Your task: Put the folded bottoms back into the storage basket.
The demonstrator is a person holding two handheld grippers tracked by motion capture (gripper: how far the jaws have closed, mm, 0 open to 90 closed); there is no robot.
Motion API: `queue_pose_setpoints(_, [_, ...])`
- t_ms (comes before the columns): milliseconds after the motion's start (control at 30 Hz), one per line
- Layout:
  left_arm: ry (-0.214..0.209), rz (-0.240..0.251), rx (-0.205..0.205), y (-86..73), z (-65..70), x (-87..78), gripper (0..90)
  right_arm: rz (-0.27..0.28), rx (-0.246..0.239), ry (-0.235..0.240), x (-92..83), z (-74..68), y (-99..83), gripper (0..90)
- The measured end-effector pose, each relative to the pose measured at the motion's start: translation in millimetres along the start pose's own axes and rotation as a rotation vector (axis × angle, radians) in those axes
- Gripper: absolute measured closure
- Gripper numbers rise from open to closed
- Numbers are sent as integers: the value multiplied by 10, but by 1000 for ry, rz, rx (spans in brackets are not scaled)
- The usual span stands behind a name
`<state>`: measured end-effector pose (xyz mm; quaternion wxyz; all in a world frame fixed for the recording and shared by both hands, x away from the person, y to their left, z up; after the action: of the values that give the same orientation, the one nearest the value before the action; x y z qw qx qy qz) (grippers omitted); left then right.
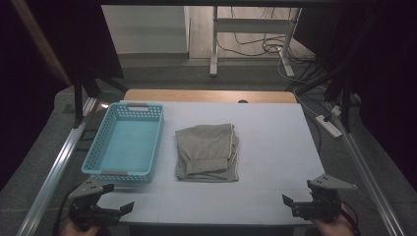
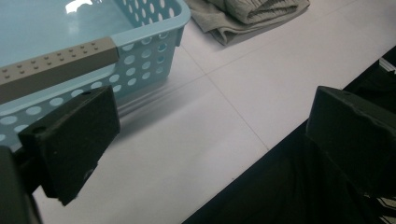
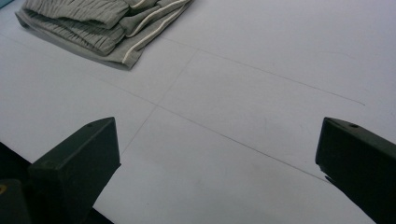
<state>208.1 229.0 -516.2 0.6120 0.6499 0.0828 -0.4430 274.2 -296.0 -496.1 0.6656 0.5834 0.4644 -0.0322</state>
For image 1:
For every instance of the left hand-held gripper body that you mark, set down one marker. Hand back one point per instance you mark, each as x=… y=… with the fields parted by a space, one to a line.
x=86 y=191

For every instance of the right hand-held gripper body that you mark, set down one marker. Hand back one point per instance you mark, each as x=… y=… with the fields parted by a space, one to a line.
x=324 y=200

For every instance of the light blue perforated plastic basket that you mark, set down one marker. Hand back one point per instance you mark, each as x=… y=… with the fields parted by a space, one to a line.
x=131 y=144

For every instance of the grey-beige pants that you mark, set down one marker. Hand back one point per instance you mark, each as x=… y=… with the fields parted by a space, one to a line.
x=203 y=147

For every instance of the person's right hand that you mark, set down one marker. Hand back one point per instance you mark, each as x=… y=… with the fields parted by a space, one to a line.
x=334 y=229

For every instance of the person's left hand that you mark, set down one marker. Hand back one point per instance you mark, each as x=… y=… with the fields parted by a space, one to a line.
x=73 y=229

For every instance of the white table mat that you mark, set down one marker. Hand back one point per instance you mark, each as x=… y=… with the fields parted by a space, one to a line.
x=268 y=157

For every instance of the white power strip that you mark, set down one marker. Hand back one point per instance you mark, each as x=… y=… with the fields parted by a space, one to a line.
x=328 y=126

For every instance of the white plug adapter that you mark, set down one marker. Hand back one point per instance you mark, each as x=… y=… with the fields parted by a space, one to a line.
x=336 y=110

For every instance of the brown wooden pole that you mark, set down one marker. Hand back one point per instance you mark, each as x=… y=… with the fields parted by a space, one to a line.
x=42 y=42

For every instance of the aluminium rail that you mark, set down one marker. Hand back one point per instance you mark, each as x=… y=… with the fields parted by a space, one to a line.
x=367 y=177
x=55 y=170

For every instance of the white metal desk frame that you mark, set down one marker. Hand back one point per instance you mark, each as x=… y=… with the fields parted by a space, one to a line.
x=252 y=25

